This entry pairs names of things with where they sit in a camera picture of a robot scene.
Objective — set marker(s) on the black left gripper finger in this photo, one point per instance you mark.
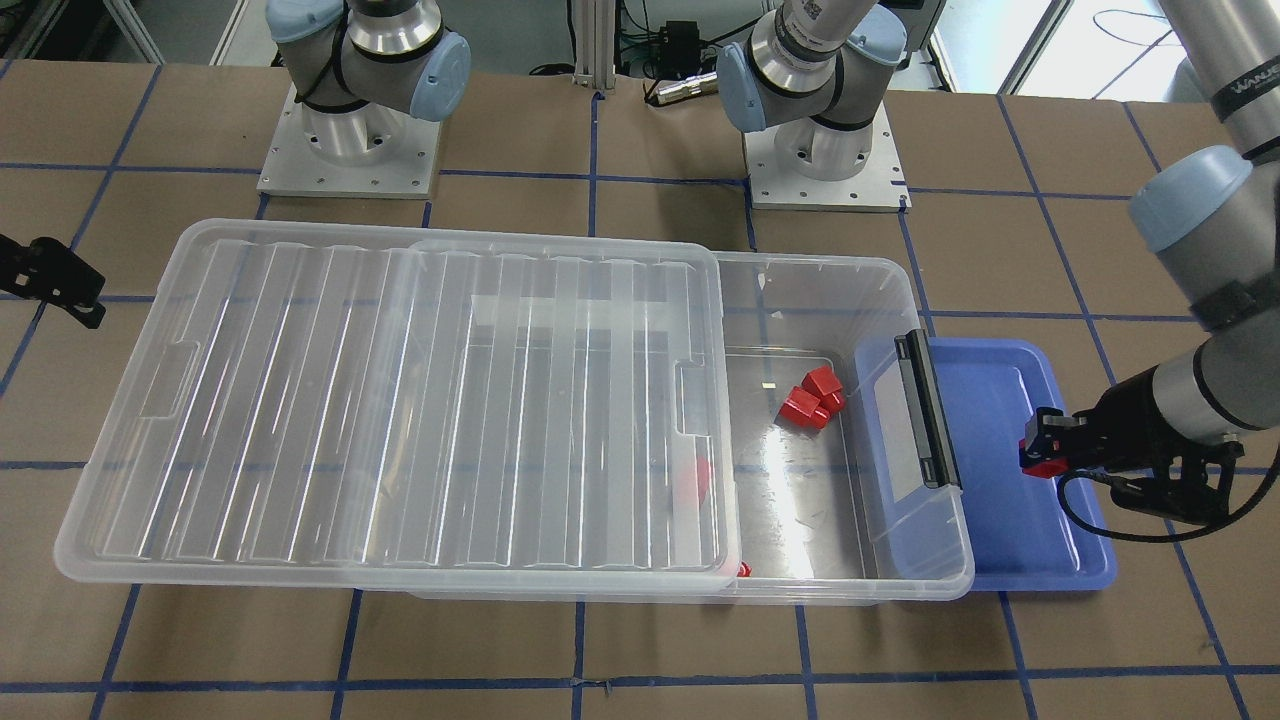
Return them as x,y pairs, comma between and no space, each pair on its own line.
1050,427

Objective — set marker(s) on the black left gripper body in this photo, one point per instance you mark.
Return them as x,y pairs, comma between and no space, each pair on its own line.
1118,418

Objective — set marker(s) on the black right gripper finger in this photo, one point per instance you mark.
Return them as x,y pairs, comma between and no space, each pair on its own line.
48,271

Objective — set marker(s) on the clear plastic box lid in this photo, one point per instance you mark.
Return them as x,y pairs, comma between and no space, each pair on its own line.
246,444

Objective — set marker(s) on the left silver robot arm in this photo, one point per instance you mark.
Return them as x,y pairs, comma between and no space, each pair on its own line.
1210,218

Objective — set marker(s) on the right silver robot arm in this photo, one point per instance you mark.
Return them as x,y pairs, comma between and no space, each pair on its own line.
367,77

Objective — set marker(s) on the blue plastic tray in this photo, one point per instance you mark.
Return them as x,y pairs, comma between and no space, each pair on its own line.
1021,539

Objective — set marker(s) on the clear plastic storage box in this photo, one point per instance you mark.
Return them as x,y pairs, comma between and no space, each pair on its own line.
850,500

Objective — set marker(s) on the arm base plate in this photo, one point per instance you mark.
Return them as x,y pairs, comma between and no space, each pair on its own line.
804,166
370,153

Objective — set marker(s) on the aluminium frame post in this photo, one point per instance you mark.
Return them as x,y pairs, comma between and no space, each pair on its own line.
593,35

